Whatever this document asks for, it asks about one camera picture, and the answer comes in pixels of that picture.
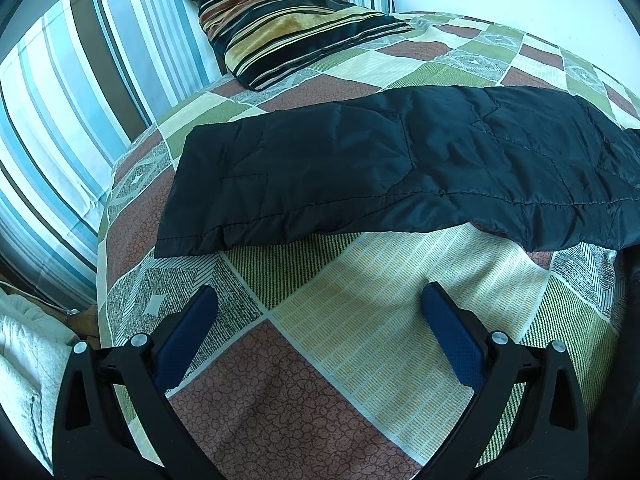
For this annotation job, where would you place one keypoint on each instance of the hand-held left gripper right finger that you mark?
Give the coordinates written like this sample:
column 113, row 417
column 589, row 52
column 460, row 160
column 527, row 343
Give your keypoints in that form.
column 454, row 336

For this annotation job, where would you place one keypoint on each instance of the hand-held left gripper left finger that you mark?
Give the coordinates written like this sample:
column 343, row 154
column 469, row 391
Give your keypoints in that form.
column 186, row 336

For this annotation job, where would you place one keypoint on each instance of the black quilted jacket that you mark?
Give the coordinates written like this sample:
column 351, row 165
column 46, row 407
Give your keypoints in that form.
column 380, row 170

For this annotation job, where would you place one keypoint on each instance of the checkered patchwork bedspread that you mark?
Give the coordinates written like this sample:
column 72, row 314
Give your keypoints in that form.
column 350, row 330

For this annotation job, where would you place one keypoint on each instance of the white quilted cloth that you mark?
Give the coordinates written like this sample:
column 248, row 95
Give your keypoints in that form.
column 27, row 375

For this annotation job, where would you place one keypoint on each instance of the striped blue white curtain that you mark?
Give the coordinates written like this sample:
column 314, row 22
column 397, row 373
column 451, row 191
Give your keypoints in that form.
column 75, row 125

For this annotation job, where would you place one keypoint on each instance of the striped black gold pillow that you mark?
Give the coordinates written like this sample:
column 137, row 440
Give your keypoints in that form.
column 295, row 20

